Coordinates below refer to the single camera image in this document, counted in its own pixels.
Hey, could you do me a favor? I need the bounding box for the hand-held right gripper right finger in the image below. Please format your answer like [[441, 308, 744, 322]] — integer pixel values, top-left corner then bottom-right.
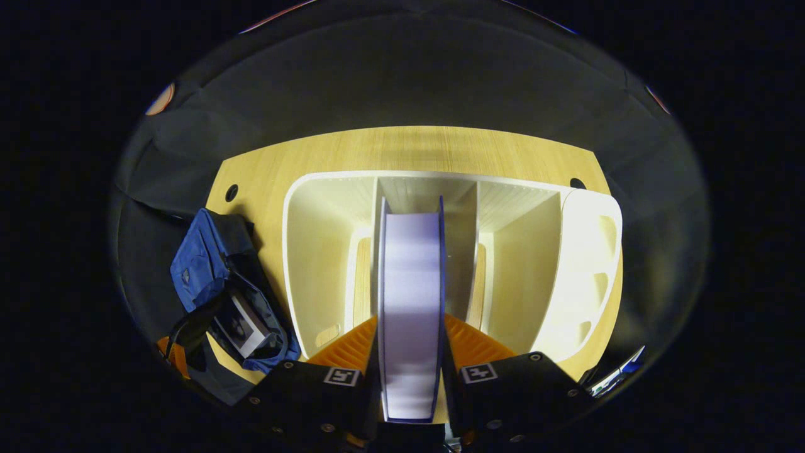
[[443, 313, 595, 449]]

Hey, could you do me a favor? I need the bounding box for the grey cover book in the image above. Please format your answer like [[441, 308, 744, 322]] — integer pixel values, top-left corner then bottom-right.
[[211, 293, 271, 359]]

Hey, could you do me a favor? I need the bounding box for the cream plastic bookshelf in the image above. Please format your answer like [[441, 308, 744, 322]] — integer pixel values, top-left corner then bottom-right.
[[281, 170, 625, 378]]

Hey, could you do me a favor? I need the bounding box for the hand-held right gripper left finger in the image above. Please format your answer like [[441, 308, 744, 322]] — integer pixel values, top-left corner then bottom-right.
[[248, 315, 382, 449]]

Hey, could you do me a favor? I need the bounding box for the blue schoolbag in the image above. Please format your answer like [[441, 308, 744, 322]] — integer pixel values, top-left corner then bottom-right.
[[165, 208, 301, 406]]

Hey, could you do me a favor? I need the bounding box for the blue and white object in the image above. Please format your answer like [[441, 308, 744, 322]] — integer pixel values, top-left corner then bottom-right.
[[588, 345, 647, 398]]

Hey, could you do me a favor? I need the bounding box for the dark blue cover book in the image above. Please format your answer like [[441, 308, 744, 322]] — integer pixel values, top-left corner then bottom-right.
[[375, 196, 447, 423]]

